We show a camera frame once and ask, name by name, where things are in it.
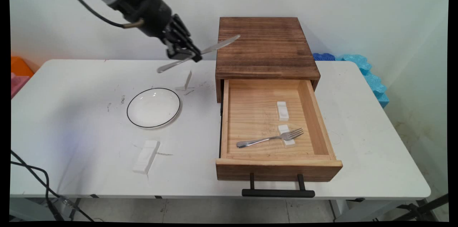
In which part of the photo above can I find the dark brown wooden cabinet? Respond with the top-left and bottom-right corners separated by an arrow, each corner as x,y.
215,17 -> 321,103

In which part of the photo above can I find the white plate with black rim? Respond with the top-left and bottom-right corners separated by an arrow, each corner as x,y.
127,88 -> 181,129

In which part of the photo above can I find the light wooden drawer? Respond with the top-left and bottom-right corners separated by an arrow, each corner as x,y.
216,79 -> 343,182

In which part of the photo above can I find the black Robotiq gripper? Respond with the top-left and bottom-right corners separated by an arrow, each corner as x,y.
114,0 -> 203,63

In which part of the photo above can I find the pink object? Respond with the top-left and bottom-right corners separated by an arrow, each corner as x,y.
11,73 -> 30,99

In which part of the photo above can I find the black drawer handle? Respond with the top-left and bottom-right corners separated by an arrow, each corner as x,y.
242,173 -> 316,198

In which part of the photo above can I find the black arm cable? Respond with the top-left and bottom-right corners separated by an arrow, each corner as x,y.
57,0 -> 145,29

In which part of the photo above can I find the white ceramic cutlery rest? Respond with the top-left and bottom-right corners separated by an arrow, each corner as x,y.
175,71 -> 193,91
277,101 -> 289,121
278,125 -> 296,148

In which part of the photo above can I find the black table leg frame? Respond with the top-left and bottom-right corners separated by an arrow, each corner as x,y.
393,194 -> 449,222

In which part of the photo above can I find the stainless steel fork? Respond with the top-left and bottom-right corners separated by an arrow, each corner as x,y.
237,128 -> 304,149

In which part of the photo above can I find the stainless steel table knife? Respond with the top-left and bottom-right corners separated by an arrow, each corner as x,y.
157,34 -> 241,74

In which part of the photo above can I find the orange object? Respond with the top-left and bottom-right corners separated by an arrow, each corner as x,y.
11,57 -> 35,77

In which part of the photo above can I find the black floor cable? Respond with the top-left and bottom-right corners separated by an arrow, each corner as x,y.
10,149 -> 94,222

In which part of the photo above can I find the large white cutlery rest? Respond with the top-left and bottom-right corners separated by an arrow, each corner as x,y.
133,140 -> 161,174

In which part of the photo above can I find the light blue foam piece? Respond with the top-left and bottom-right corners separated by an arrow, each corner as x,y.
336,54 -> 390,108

